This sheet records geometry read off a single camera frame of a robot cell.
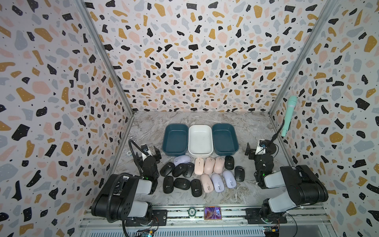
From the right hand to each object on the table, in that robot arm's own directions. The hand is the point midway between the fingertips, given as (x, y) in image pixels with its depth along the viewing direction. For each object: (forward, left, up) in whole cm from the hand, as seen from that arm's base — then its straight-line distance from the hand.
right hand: (260, 144), depth 89 cm
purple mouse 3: (-19, +19, -8) cm, 28 cm away
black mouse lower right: (-24, +38, -8) cm, 46 cm away
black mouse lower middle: (-22, +46, -8) cm, 52 cm away
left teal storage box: (+8, +54, -9) cm, 56 cm away
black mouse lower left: (-23, +54, -8) cm, 59 cm away
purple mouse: (-7, +48, -7) cm, 49 cm away
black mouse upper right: (-14, +43, -9) cm, 46 cm away
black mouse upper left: (-14, +56, -8) cm, 58 cm away
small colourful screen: (-36, +29, -10) cm, 47 cm away
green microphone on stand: (+11, -13, +22) cm, 28 cm away
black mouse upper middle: (-14, +49, -8) cm, 52 cm away
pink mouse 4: (-22, +32, -7) cm, 39 cm away
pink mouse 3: (-10, +25, -9) cm, 28 cm away
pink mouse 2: (-10, +31, -9) cm, 34 cm away
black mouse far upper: (-9, +18, -8) cm, 22 cm away
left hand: (-6, +66, +1) cm, 67 cm away
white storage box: (+7, +37, -8) cm, 38 cm away
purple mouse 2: (-21, +26, -8) cm, 35 cm away
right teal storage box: (+11, +19, -11) cm, 25 cm away
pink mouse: (-11, +37, -9) cm, 40 cm away
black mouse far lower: (-15, +13, -10) cm, 22 cm away
